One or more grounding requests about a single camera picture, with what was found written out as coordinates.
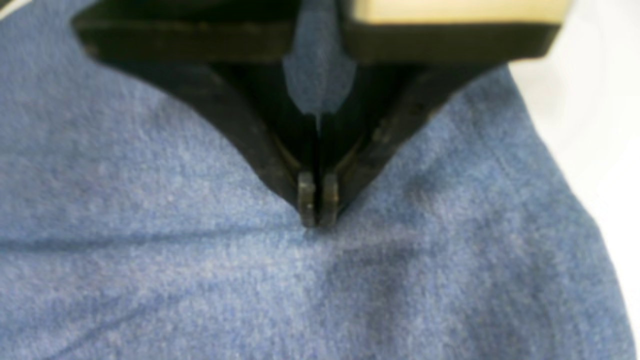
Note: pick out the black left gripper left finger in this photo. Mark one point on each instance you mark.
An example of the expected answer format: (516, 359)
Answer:
(224, 60)

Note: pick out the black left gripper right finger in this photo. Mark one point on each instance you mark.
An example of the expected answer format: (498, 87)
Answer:
(410, 57)

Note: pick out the blue t-shirt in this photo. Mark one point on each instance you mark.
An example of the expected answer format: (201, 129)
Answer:
(132, 230)

